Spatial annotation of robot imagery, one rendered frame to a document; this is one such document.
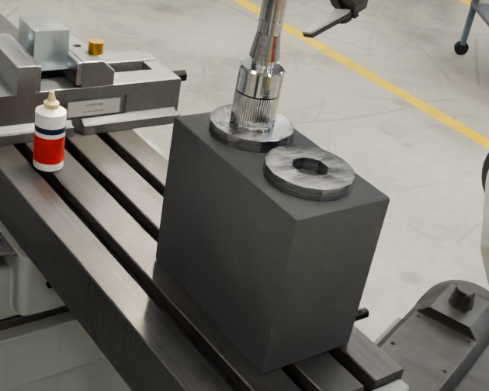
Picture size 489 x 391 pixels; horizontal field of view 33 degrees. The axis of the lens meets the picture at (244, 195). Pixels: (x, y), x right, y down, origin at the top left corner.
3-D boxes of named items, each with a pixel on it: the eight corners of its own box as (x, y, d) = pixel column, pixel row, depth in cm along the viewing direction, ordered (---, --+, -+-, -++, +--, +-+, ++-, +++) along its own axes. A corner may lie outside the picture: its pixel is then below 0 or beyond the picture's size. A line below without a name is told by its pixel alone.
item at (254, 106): (251, 109, 91) (260, 63, 88) (282, 127, 88) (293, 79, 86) (220, 118, 88) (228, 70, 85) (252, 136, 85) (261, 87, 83)
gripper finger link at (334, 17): (311, 32, 101) (351, 8, 103) (299, 31, 104) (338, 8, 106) (316, 44, 102) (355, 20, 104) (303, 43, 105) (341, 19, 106)
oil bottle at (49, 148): (55, 156, 116) (59, 83, 110) (68, 169, 113) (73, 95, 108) (27, 160, 114) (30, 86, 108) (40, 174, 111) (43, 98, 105)
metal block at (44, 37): (51, 53, 125) (53, 15, 122) (67, 69, 121) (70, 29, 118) (17, 56, 122) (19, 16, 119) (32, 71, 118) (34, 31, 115)
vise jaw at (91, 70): (79, 53, 131) (81, 29, 129) (113, 84, 123) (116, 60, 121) (43, 55, 128) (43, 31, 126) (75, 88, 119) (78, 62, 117)
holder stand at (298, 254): (237, 238, 105) (265, 93, 96) (349, 344, 91) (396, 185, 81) (154, 257, 99) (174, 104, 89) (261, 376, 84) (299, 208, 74)
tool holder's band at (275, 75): (260, 63, 88) (261, 53, 88) (293, 79, 86) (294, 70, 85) (228, 70, 85) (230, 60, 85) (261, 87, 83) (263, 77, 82)
